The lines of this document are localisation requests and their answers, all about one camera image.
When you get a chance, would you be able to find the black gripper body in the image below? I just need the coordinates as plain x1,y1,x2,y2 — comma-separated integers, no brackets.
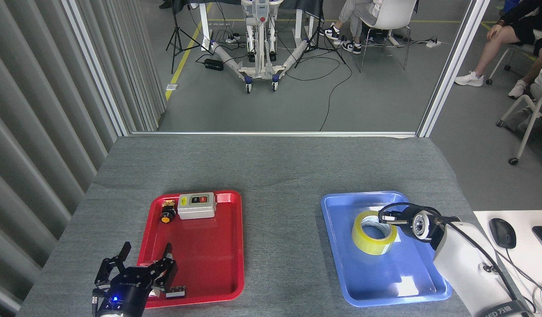
400,210,419,239
95,269,149,317

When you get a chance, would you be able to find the yellow tape roll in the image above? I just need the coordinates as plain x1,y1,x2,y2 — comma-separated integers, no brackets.
352,210,398,255

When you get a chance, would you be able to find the red plastic tray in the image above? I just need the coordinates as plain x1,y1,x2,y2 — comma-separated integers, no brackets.
137,190,245,308

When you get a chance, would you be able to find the blue plastic tray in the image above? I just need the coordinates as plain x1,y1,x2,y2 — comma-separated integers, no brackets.
320,191,453,307

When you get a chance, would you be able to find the black yellow push button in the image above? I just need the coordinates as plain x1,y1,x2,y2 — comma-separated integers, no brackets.
160,199,177,224

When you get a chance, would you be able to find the black computer mouse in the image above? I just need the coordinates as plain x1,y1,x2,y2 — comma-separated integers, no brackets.
489,218,517,250

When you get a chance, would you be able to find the grey felt table cover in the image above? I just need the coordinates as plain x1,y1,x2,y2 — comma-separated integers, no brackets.
16,136,535,317

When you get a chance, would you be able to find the white side table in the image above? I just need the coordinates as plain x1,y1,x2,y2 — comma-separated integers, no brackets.
473,210,542,317

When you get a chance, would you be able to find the grey office chair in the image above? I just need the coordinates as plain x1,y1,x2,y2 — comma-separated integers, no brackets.
486,43,536,85
495,84,542,166

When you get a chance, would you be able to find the black tripod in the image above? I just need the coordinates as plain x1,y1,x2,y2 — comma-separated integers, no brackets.
165,0,212,74
294,0,347,69

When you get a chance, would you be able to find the white stand on wheels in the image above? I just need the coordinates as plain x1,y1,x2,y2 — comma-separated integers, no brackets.
209,0,309,94

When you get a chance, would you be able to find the white shell chair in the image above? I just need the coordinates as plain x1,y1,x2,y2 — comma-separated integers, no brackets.
357,0,419,73

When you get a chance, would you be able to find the grey push button switch box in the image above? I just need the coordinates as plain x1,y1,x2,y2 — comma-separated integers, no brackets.
177,192,216,220

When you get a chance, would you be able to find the black floor cable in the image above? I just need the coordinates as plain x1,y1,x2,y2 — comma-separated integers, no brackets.
284,44,353,132

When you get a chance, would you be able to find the black mouse cable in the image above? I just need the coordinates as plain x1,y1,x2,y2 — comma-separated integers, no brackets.
500,249,542,309

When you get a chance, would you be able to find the silver rail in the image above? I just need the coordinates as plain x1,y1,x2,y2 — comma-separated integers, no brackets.
130,131,417,137

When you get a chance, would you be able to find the silver post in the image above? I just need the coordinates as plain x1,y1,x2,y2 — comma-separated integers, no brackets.
417,0,491,138
62,0,131,137

